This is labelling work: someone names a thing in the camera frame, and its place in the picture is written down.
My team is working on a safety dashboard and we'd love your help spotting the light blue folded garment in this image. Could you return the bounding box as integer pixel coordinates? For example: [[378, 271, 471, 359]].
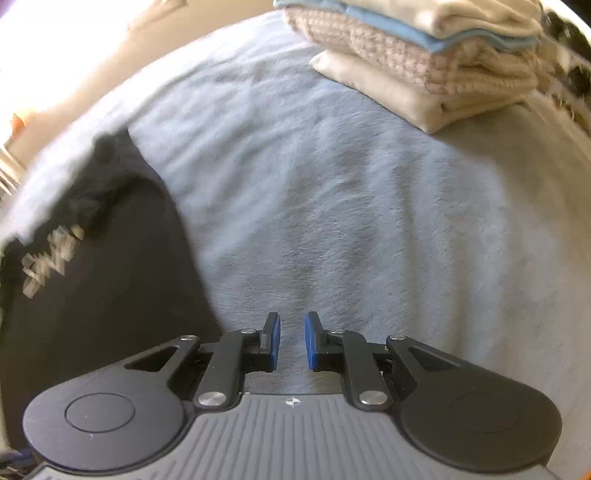
[[273, 0, 541, 54]]

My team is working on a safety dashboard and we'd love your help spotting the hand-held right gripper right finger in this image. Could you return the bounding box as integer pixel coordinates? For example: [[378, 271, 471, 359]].
[[305, 311, 481, 411]]

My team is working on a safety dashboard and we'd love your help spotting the dark patterned cloth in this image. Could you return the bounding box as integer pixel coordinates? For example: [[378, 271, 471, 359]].
[[540, 9, 591, 123]]

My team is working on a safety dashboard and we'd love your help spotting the black t-shirt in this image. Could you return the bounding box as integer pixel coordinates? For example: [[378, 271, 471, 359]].
[[0, 128, 222, 450]]

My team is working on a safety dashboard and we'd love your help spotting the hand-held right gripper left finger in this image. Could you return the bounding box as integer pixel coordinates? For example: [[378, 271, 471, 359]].
[[104, 312, 282, 411]]

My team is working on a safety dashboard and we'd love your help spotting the stack of folded clothes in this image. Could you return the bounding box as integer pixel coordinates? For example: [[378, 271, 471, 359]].
[[283, 9, 541, 100]]

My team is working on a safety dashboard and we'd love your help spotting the grey-blue blanket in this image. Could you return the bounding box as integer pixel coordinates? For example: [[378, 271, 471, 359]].
[[0, 9, 591, 480]]

